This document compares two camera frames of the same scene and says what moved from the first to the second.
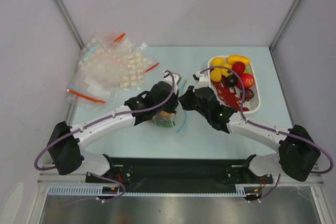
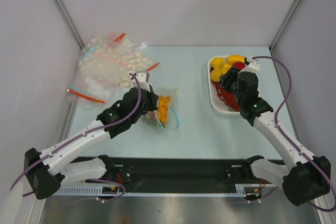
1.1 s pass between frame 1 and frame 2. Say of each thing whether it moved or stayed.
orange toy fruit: stayed
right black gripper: moved
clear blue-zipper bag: moved
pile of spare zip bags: stayed
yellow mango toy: stayed
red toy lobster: stayed
